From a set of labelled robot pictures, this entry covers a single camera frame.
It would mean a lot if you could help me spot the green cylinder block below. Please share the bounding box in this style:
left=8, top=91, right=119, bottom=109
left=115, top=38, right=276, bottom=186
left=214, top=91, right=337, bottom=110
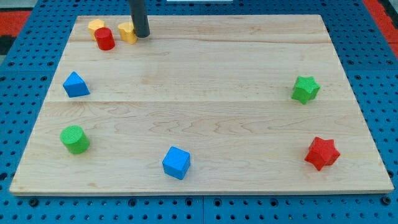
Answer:
left=60, top=125, right=90, bottom=154

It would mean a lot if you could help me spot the yellow heart block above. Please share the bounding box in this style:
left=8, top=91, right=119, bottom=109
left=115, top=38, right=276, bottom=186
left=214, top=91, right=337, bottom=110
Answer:
left=118, top=22, right=137, bottom=44

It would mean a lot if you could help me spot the red star block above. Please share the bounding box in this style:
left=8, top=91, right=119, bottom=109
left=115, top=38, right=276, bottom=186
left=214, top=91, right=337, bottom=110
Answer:
left=304, top=136, right=340, bottom=171

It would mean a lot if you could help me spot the light wooden board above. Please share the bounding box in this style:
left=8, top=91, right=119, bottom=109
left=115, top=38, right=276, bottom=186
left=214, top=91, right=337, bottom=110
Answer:
left=9, top=14, right=394, bottom=196

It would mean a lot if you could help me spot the black cylindrical robot arm tip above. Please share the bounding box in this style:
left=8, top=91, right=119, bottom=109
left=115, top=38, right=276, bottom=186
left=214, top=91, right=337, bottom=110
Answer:
left=128, top=0, right=150, bottom=38

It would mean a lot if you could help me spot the red cylinder block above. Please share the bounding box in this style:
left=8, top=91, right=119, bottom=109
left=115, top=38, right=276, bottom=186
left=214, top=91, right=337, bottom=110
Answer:
left=94, top=27, right=116, bottom=50

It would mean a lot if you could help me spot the blue cube block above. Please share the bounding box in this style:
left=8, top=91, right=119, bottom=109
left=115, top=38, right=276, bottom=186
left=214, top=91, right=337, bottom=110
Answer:
left=162, top=146, right=190, bottom=180

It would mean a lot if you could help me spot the blue triangle block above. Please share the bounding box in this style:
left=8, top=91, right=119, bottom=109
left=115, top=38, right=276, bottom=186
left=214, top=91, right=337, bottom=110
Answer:
left=63, top=72, right=90, bottom=98

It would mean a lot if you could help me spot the yellow hexagon block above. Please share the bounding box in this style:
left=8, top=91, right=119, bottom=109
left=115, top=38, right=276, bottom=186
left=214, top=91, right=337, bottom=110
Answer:
left=88, top=19, right=106, bottom=40

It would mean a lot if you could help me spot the green star block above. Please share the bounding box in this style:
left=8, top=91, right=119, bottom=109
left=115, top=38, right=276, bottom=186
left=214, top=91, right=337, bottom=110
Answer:
left=291, top=76, right=321, bottom=105

